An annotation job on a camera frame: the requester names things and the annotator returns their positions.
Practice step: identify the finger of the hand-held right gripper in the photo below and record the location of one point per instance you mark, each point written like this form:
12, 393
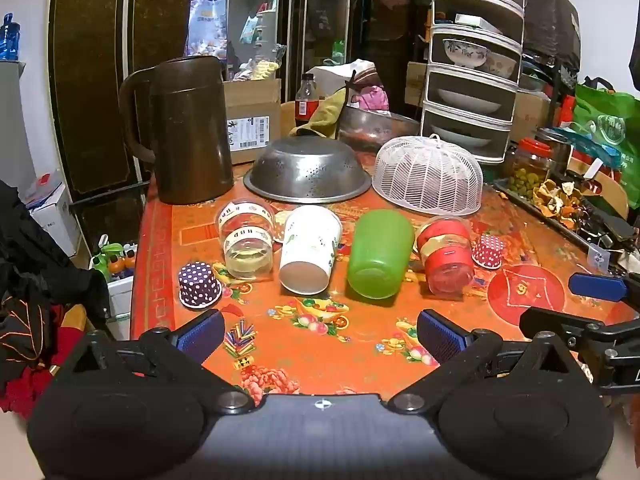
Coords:
597, 286
550, 324

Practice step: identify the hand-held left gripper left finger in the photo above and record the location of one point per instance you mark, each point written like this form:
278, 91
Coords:
201, 336

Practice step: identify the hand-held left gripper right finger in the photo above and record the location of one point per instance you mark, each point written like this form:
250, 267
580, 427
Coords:
442, 340

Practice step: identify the red clear plastic cup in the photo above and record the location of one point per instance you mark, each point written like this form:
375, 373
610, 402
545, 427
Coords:
447, 260

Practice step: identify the clear labelled plastic cup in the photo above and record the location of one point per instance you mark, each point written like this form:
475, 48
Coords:
247, 255

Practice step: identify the green plastic cup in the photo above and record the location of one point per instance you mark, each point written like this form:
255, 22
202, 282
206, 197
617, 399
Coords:
380, 255

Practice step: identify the white paper cup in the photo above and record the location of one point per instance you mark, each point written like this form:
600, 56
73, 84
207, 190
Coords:
307, 245

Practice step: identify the purple polka-dot cupcake cup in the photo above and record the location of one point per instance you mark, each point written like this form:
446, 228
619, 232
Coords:
200, 285

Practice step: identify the red polka-dot cupcake cup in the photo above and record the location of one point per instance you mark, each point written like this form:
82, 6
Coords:
487, 252

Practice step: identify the red patterned tablecloth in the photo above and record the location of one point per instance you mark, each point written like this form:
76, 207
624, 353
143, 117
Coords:
350, 325

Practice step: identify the white box of bottles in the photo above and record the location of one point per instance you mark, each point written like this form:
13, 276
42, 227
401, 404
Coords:
117, 290

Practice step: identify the red-lidded olive jar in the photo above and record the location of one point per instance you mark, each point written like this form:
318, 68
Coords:
530, 170

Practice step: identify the green shopping bag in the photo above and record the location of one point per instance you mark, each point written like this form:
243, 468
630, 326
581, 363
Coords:
610, 125

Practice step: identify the white mesh food cover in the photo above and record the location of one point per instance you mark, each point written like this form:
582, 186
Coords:
425, 175

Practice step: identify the red cloth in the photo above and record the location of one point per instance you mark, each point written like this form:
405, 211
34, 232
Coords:
25, 385

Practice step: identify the black jacket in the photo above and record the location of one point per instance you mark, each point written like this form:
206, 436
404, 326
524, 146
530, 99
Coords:
35, 255

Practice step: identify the white carton box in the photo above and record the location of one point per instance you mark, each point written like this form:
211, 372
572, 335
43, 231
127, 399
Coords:
52, 215

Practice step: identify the brown plastic pitcher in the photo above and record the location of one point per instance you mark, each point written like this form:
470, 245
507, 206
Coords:
190, 135

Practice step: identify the metal colander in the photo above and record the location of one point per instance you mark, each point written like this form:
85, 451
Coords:
307, 165

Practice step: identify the white plate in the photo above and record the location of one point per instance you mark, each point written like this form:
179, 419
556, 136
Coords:
462, 136
470, 102

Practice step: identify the metal basin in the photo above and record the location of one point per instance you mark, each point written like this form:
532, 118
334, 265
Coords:
375, 127

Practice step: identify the cardboard box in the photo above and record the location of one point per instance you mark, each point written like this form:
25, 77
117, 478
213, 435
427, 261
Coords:
252, 110

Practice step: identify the pale ceramic bowl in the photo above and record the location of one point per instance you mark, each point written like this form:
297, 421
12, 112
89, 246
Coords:
502, 66

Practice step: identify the pink cloth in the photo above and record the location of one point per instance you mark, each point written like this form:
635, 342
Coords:
374, 98

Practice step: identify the yellow-green cloth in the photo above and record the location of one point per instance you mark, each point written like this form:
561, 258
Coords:
325, 115

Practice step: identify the cola bottle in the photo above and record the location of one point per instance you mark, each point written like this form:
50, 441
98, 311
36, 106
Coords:
306, 105

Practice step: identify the tiered mesh dish cabinet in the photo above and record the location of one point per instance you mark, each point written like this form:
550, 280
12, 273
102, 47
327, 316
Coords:
427, 85

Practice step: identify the black bag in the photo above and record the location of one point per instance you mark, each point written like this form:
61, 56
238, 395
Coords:
552, 25

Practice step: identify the floral ceramic bowl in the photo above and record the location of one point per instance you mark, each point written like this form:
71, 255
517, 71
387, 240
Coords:
465, 52

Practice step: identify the dark wooden cabinet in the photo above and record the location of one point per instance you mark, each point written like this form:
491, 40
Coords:
90, 60

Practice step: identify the blue snack bag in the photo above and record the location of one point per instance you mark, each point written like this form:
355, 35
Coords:
207, 20

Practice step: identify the blue water bottle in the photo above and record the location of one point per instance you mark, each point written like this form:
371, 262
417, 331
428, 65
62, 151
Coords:
9, 37

